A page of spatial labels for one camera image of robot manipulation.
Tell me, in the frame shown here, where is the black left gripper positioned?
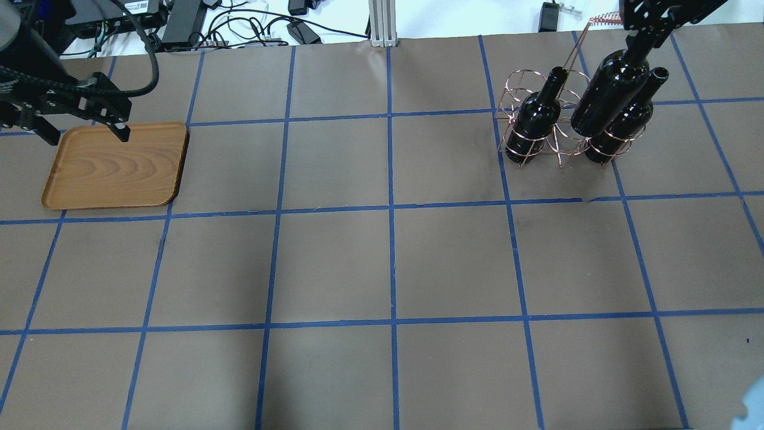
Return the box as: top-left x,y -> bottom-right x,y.
2,76 -> 132,145

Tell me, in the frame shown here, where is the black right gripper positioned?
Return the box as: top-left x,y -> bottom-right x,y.
618,1 -> 726,57

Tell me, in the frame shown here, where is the dark wine bottle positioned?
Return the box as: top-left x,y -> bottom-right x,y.
584,66 -> 670,164
504,66 -> 569,165
571,43 -> 651,138

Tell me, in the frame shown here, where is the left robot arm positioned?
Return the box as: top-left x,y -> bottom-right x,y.
1,1 -> 158,145

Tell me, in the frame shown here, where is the wooden tray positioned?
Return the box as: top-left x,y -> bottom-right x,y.
41,121 -> 189,210

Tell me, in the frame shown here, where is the black power adapter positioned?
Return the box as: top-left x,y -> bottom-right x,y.
537,1 -> 561,33

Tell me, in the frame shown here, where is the copper wire bottle basket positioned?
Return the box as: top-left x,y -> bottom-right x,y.
493,11 -> 623,168

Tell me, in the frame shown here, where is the aluminium frame post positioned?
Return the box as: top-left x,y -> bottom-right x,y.
368,0 -> 399,47

